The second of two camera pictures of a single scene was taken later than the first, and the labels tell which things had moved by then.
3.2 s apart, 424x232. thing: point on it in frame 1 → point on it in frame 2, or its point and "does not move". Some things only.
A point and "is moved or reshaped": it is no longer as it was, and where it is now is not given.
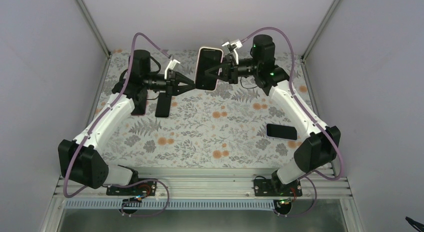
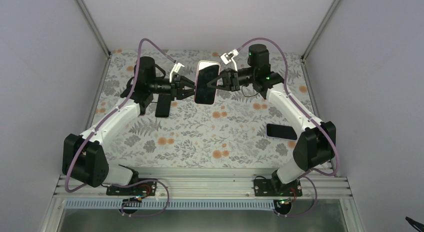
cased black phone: (162, 108) does not move
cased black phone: (207, 58) is moved or reshaped
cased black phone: (281, 132) does not move
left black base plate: (149, 188) does not move
